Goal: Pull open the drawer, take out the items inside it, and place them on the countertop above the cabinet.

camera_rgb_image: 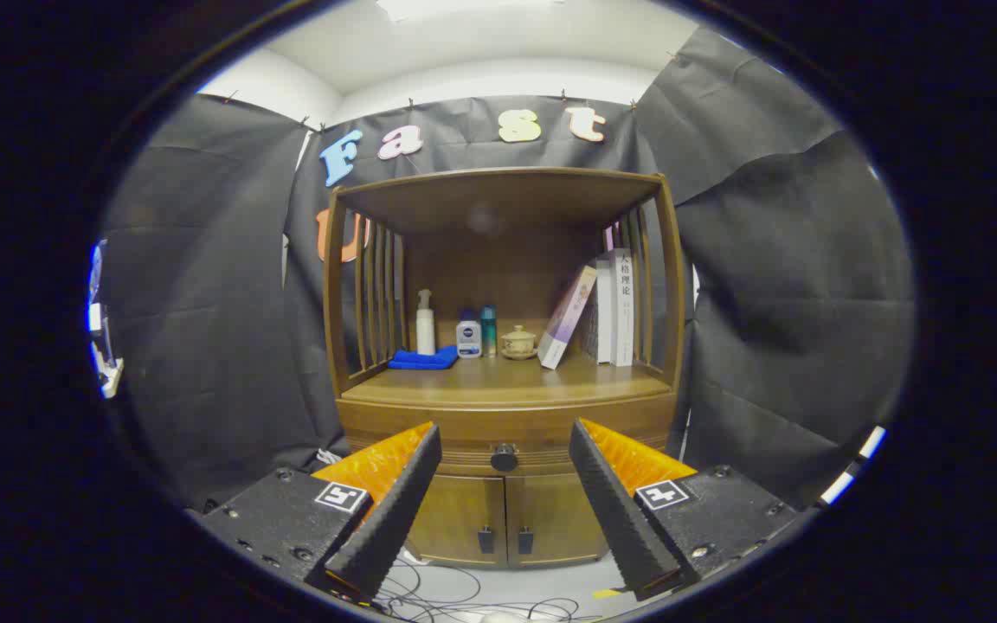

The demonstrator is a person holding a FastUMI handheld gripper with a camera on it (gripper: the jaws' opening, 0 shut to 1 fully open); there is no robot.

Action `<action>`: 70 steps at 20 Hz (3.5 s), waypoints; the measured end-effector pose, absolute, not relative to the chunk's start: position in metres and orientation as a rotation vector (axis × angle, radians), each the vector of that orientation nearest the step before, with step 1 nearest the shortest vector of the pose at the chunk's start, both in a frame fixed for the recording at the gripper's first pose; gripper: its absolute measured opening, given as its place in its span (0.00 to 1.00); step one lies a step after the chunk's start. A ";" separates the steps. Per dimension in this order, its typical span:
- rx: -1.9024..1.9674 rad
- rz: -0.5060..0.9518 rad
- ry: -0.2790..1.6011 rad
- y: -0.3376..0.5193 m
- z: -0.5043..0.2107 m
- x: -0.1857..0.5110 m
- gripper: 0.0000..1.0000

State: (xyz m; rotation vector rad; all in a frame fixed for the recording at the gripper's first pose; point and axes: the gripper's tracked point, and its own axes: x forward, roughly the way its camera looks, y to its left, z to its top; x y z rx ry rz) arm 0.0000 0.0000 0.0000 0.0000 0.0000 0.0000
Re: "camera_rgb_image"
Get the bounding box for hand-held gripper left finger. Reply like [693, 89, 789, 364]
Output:
[196, 421, 444, 604]

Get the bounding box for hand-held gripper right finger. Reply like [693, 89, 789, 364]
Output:
[569, 418, 802, 602]

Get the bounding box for wooden drawer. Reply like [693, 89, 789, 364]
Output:
[336, 398, 677, 475]

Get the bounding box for wooden cabinet door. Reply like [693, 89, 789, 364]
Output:
[408, 474, 508, 568]
[505, 474, 612, 568]

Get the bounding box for wooden cabinet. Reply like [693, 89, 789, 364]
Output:
[322, 167, 688, 570]

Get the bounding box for blue folded cloth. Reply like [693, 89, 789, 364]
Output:
[388, 345, 460, 371]

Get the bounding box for white spray bottle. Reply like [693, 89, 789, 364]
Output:
[415, 289, 436, 356]

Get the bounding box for white lotion bottle blue cap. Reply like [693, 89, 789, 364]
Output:
[456, 310, 483, 359]

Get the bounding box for white book black lettered spine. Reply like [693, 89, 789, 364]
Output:
[610, 248, 635, 368]

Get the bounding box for beige lidded teacup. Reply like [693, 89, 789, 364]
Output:
[500, 325, 539, 361]

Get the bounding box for purple and white book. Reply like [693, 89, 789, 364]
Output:
[537, 265, 599, 370]

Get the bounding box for plain white book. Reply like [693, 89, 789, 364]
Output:
[595, 258, 615, 364]

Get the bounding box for black backdrop cloth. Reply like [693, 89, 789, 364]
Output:
[99, 26, 917, 511]

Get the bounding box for white and blue equipment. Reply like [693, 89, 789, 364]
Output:
[87, 242, 125, 399]

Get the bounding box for ceiling light panel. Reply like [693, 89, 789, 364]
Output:
[376, 0, 569, 22]

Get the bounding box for tangle of black cables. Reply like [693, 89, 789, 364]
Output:
[373, 554, 586, 622]

